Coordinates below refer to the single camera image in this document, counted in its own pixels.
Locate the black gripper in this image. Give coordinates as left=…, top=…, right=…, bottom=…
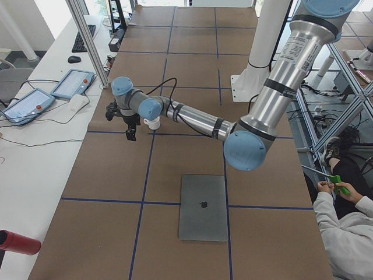
left=122, top=114, right=139, bottom=141

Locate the white cup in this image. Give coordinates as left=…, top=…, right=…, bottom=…
left=143, top=117, right=160, bottom=130

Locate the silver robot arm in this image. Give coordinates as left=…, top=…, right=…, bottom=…
left=111, top=1, right=358, bottom=171

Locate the grey closed laptop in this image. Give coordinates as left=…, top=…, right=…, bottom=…
left=178, top=174, right=228, bottom=242

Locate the white folded cloth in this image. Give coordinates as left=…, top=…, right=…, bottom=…
left=69, top=94, right=90, bottom=113

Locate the far blue teach pendant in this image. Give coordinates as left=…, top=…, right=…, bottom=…
left=51, top=69, right=95, bottom=100

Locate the blue teach pendant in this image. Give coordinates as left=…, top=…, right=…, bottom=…
left=1, top=88, right=55, bottom=125
left=51, top=69, right=95, bottom=100

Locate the black desktop box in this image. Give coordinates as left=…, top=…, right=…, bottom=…
left=108, top=29, right=126, bottom=53

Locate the black computer mouse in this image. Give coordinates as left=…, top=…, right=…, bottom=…
left=68, top=55, right=82, bottom=64

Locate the black keyboard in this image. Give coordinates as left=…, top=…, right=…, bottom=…
left=71, top=24, right=97, bottom=54

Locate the near blue teach pendant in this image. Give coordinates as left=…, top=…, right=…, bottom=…
left=1, top=88, right=55, bottom=125

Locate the red bottle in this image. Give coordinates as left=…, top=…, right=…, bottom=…
left=1, top=230, right=41, bottom=256

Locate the seated person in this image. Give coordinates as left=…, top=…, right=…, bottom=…
left=313, top=136, right=372, bottom=279

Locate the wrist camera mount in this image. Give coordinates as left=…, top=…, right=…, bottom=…
left=105, top=101, right=121, bottom=121

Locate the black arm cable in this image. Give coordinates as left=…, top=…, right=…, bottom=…
left=145, top=76, right=222, bottom=138

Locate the aluminium frame post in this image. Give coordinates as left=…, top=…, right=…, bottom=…
left=66, top=0, right=109, bottom=89

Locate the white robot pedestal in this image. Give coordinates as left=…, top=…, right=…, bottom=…
left=231, top=0, right=293, bottom=102

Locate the green handled tool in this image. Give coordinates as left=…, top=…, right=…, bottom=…
left=301, top=164, right=350, bottom=195

